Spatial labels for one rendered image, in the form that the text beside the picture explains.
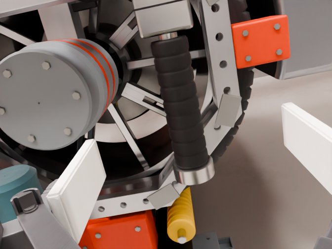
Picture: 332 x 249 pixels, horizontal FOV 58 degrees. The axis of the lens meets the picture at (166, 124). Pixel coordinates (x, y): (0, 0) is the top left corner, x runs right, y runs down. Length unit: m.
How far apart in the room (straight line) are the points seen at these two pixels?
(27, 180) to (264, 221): 1.16
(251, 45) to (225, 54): 0.04
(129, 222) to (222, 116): 0.27
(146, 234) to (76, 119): 0.32
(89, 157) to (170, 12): 0.15
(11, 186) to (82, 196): 0.33
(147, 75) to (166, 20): 0.49
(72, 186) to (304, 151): 0.13
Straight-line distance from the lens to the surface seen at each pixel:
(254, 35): 0.52
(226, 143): 0.64
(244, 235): 1.41
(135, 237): 0.63
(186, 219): 0.63
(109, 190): 0.64
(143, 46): 0.76
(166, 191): 0.58
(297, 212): 1.53
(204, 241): 1.06
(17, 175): 0.52
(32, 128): 0.41
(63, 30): 0.53
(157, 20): 0.28
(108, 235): 0.64
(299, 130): 0.18
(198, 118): 0.30
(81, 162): 0.18
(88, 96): 0.38
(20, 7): 0.34
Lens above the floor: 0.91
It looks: 18 degrees down
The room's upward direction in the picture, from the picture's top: 12 degrees counter-clockwise
